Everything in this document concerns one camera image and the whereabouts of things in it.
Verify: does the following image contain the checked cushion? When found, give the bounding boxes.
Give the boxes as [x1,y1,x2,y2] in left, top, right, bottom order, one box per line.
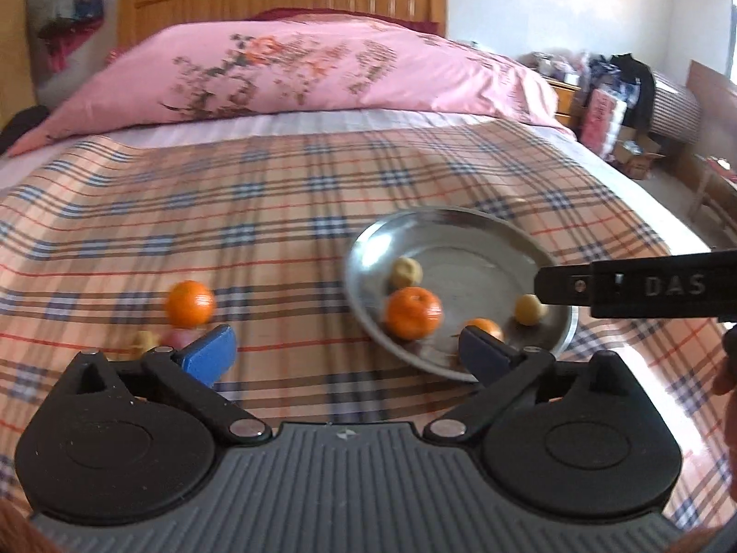
[650,72,703,145]

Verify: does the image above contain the dark cloth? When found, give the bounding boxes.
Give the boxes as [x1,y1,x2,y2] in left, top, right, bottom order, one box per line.
[0,106,52,156]

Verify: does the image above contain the round metal plate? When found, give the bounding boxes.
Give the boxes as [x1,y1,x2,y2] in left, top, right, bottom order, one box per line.
[344,207,579,384]

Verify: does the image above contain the wooden chair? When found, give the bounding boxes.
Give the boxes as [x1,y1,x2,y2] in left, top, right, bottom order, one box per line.
[688,60,737,237]

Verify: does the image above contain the hanging bags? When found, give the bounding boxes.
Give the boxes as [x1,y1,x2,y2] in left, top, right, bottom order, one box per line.
[37,0,105,73]

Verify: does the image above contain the wooden nightstand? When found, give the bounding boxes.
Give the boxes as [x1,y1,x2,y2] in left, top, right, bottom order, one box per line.
[544,76,582,128]

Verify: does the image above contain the pink wrapped pack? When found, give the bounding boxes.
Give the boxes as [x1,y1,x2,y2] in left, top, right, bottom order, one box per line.
[580,86,628,153]

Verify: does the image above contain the pile of plastic bags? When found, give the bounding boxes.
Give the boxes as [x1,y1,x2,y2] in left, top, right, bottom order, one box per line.
[518,51,594,84]

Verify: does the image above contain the cardboard box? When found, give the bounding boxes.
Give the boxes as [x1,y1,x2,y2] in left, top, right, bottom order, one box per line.
[611,135,663,181]

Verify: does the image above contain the small smooth orange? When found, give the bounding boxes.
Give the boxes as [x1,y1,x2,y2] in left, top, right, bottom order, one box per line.
[461,318,504,347]

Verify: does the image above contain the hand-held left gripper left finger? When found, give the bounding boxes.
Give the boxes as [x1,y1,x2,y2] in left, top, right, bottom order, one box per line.
[66,324,274,447]

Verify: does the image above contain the wooden wardrobe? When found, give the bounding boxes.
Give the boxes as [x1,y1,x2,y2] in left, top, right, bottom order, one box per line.
[0,0,35,122]

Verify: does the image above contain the plaid cloth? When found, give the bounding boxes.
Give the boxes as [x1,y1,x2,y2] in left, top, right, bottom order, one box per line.
[0,121,737,531]

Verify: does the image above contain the person's right hand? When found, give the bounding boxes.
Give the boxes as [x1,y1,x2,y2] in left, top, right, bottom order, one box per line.
[713,325,737,397]

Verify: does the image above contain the large mandarin orange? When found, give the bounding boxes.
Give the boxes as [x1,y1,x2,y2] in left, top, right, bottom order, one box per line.
[385,287,444,341]
[167,280,216,326]

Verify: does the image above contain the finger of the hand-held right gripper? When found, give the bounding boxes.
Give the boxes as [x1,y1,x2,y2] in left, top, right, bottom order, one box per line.
[534,262,594,306]

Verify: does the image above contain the purple passion fruit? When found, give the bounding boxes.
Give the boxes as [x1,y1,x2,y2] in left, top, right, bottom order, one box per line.
[164,327,202,352]

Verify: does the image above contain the pink floral quilt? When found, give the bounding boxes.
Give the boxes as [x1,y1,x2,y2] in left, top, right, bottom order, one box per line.
[8,18,577,156]

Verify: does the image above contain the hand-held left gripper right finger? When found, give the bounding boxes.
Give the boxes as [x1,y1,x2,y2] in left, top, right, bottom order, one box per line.
[422,325,637,447]

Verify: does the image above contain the black clothing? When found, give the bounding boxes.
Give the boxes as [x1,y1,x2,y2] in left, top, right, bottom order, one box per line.
[610,54,657,130]

